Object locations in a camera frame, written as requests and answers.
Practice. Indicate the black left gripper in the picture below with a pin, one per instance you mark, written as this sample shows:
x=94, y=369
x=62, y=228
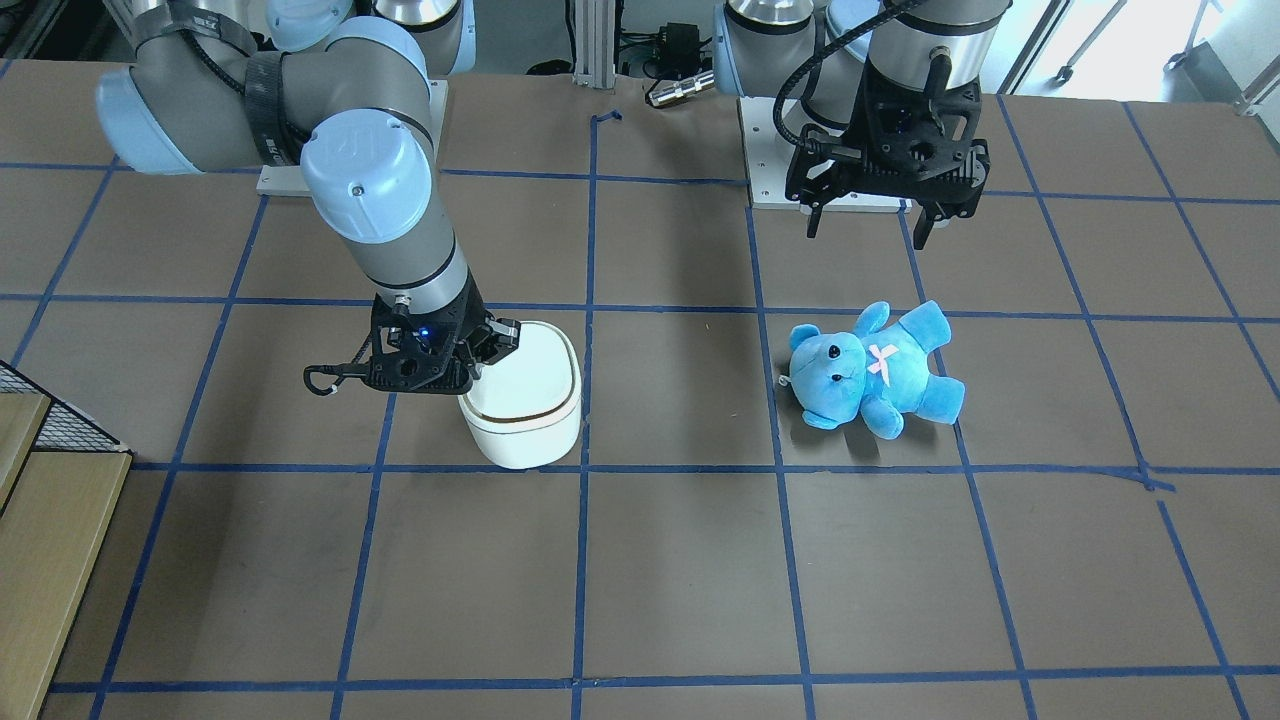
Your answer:
x=868, y=128

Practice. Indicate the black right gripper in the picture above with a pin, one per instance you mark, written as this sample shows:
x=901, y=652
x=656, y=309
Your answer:
x=473, y=330

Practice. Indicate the white trash can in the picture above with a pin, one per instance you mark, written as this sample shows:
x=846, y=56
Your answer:
x=525, y=411

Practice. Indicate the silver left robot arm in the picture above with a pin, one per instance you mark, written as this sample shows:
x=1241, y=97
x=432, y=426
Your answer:
x=801, y=62

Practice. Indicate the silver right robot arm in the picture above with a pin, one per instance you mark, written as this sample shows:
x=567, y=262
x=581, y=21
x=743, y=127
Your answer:
x=345, y=97

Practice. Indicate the blue teddy bear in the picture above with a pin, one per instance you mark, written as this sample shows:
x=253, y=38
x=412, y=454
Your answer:
x=878, y=371

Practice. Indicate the grid-patterned cardboard box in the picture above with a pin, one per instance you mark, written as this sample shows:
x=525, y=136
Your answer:
x=62, y=477

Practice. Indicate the aluminium frame post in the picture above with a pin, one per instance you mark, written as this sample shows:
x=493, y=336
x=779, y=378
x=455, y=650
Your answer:
x=594, y=38

